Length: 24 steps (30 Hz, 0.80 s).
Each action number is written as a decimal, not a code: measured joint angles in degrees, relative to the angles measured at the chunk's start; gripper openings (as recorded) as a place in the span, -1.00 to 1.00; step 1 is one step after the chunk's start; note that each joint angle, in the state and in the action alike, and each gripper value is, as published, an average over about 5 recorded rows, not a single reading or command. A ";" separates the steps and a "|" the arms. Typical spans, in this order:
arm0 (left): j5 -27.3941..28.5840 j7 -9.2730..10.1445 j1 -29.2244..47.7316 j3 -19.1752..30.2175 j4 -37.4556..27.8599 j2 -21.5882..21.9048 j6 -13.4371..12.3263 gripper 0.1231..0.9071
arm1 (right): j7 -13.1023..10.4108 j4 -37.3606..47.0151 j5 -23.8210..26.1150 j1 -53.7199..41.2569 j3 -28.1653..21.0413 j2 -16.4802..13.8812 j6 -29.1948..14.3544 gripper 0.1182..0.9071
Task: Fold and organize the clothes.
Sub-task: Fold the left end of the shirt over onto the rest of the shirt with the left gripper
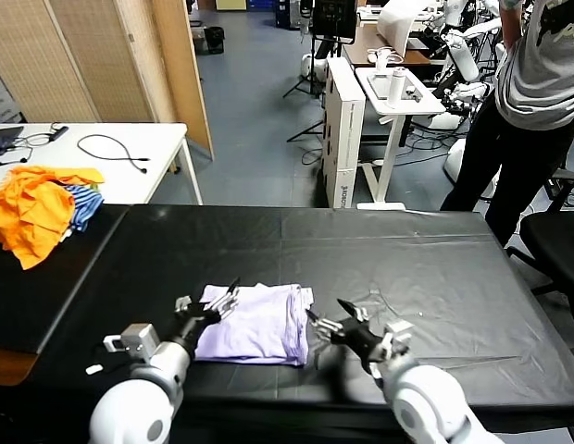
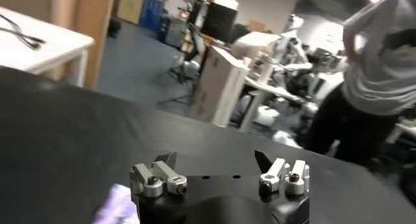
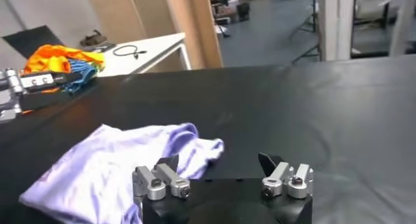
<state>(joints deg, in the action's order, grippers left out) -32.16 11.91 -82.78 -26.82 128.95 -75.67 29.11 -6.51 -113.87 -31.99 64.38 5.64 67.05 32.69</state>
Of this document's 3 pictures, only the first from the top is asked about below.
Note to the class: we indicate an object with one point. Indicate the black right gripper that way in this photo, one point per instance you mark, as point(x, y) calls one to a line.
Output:
point(358, 340)

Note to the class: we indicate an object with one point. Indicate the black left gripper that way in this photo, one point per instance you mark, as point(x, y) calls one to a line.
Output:
point(190, 324)

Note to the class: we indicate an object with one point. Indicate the lavender printed t-shirt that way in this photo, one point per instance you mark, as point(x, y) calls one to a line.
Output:
point(259, 328)

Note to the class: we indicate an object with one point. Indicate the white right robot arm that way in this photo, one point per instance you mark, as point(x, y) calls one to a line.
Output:
point(426, 407)

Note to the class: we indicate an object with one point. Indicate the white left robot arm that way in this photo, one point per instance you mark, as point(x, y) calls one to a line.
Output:
point(139, 402)

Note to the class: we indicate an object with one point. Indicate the white table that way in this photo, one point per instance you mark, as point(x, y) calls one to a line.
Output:
point(129, 180)

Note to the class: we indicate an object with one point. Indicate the blue striped garment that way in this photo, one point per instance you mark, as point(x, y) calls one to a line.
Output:
point(85, 205)

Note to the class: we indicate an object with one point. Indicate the black plastic table cover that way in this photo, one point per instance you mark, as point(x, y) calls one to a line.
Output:
point(477, 240)

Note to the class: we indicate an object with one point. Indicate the green garment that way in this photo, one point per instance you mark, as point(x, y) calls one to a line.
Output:
point(94, 188)

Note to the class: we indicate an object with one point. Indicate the tall white cardboard box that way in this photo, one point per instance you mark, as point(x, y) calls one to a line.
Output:
point(345, 139)

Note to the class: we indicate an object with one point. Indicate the black topped wooden side table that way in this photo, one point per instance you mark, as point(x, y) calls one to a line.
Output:
point(18, 300)

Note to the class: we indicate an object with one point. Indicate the orange garment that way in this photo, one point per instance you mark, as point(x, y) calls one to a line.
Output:
point(32, 213)

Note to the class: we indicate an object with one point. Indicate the black office chair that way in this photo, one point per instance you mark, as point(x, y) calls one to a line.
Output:
point(555, 240)

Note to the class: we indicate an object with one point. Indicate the white standing desk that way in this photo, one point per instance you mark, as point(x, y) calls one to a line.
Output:
point(432, 105)

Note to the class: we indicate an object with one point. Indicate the grey tablet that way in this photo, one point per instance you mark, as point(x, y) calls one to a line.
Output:
point(377, 88)

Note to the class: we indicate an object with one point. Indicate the white bottle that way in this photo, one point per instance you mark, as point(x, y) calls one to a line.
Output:
point(394, 88)

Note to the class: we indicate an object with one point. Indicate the person in grey shirt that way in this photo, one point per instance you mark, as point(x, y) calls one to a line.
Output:
point(523, 162)

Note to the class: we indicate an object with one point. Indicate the small black desk object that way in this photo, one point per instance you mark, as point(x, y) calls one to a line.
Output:
point(411, 90)

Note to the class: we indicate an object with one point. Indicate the white round device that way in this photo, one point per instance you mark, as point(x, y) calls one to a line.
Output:
point(315, 65)

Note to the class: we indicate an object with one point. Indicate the dark laptop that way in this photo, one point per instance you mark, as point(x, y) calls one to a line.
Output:
point(2, 136)

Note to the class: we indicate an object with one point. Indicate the black trash bin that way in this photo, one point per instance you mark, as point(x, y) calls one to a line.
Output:
point(214, 40)

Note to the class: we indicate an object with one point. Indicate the white headset on stand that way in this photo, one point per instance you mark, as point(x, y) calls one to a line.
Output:
point(382, 59)

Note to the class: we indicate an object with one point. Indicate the wooden partition screen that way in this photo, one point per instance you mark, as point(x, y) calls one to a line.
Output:
point(83, 60)

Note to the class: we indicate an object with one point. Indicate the brown desk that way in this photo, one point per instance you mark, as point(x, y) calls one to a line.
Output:
point(361, 46)

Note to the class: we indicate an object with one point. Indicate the white humanoid robot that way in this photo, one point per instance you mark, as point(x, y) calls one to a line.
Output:
point(465, 60)

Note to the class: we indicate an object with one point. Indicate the white curved sheet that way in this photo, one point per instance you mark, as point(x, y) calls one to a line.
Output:
point(395, 28)

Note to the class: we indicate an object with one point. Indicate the black panel on tripod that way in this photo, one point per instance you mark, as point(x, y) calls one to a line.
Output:
point(333, 18)

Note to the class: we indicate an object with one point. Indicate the blue storage crate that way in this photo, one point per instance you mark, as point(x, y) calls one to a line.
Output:
point(261, 3)

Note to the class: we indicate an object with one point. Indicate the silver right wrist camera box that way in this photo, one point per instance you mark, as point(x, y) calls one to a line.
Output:
point(397, 335)

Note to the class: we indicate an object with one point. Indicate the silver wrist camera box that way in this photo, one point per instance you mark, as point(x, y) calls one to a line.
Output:
point(397, 335)
point(136, 340)

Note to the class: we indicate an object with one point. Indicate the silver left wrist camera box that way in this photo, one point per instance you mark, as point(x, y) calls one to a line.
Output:
point(136, 340)

